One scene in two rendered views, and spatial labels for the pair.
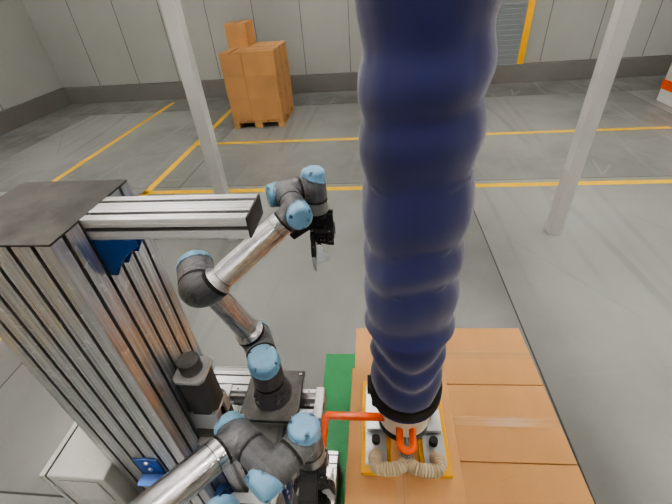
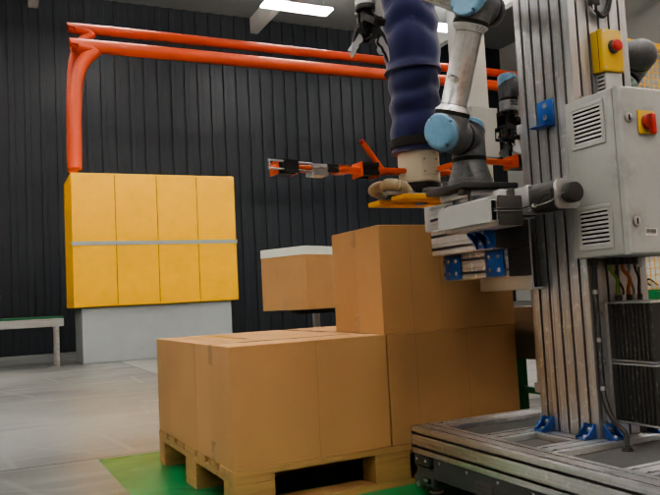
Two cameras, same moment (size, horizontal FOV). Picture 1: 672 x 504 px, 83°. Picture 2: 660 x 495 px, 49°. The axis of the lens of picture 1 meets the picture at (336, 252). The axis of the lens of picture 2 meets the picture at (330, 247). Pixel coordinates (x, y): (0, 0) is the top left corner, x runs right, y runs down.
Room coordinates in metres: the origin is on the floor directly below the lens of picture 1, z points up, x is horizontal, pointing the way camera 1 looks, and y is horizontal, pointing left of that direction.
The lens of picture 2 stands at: (2.64, 2.09, 0.69)
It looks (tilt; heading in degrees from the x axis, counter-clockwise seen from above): 4 degrees up; 237
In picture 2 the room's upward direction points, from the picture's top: 3 degrees counter-clockwise
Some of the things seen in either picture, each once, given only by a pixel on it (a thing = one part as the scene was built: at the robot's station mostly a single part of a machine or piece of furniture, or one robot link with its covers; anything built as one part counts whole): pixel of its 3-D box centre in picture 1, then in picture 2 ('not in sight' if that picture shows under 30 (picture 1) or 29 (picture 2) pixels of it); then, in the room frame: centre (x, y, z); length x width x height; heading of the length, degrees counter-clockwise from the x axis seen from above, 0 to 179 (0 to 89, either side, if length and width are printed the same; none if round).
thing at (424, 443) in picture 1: (430, 423); (408, 200); (0.69, -0.28, 1.08); 0.34 x 0.10 x 0.05; 173
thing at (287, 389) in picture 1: (270, 386); (469, 172); (0.88, 0.29, 1.09); 0.15 x 0.15 x 0.10
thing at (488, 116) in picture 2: not in sight; (483, 133); (-0.49, -0.97, 1.62); 0.20 x 0.05 x 0.30; 174
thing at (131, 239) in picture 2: not in sight; (152, 267); (-0.79, -7.76, 1.24); 2.22 x 0.91 x 2.48; 172
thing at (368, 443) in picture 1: (375, 421); (433, 193); (0.71, -0.09, 1.08); 0.34 x 0.10 x 0.05; 173
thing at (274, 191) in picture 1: (285, 194); not in sight; (1.06, 0.14, 1.82); 0.11 x 0.11 x 0.08; 18
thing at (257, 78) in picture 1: (258, 73); not in sight; (8.16, 1.24, 0.87); 1.20 x 1.01 x 1.74; 172
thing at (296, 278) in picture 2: not in sight; (314, 278); (0.07, -2.07, 0.82); 0.60 x 0.40 x 0.40; 17
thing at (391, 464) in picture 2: not in sight; (331, 445); (0.99, -0.52, 0.07); 1.20 x 1.00 x 0.14; 174
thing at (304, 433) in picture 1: (304, 437); (508, 87); (0.46, 0.11, 1.48); 0.09 x 0.08 x 0.11; 136
